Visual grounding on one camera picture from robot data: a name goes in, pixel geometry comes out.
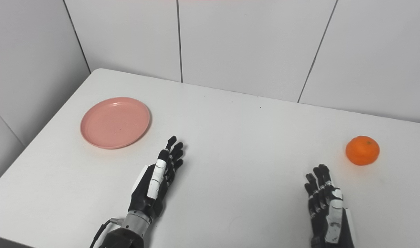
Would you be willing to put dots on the pink round plate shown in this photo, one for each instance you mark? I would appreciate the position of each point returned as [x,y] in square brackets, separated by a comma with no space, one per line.
[115,123]

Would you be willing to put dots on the black and white right hand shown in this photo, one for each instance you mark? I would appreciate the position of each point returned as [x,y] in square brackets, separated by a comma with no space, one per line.
[328,213]

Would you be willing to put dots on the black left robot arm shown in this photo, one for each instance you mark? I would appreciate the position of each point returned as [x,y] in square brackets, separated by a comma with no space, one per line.
[127,234]

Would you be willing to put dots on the orange fruit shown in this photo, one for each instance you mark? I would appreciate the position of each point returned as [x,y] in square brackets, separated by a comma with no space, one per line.
[362,151]

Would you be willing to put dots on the black and white left hand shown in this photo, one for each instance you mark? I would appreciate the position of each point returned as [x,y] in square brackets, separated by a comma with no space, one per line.
[155,186]

